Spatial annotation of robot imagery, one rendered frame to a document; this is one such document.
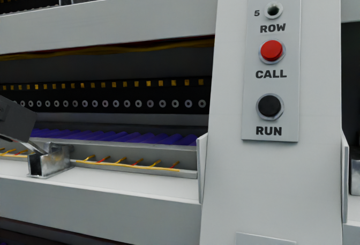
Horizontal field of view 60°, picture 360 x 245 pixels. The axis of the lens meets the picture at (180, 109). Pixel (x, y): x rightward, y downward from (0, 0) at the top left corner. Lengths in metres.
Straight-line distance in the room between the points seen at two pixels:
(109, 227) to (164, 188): 0.06
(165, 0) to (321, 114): 0.17
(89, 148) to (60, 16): 0.15
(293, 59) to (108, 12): 0.19
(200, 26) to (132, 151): 0.15
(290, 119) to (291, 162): 0.03
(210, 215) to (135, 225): 0.07
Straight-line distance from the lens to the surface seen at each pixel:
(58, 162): 0.36
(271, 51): 0.25
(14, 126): 0.31
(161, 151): 0.32
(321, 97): 0.24
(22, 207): 0.37
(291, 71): 0.24
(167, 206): 0.26
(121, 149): 0.34
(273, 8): 0.26
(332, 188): 0.23
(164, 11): 0.31
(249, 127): 0.24
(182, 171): 0.30
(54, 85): 0.58
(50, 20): 0.39
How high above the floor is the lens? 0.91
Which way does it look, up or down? 11 degrees up
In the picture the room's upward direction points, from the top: 5 degrees clockwise
